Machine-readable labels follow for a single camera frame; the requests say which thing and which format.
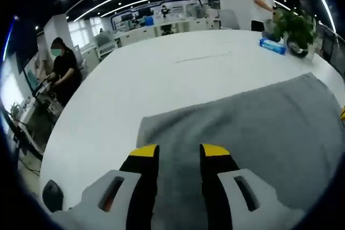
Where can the potted green plant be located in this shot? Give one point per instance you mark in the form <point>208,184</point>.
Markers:
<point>295,29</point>

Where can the blue wet wipes packet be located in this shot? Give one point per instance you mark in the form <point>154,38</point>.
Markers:
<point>272,46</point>

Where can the grey office chair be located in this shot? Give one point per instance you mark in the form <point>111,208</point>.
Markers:
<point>229,19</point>

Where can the metal equipment cart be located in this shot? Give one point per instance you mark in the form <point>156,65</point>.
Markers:
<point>44,95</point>

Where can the black computer mouse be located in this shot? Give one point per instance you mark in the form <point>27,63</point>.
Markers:
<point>52,195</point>

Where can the grey towel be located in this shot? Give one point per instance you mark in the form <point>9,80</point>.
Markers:
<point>256,122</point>

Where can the white office chair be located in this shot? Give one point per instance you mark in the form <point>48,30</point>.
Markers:
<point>105,45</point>

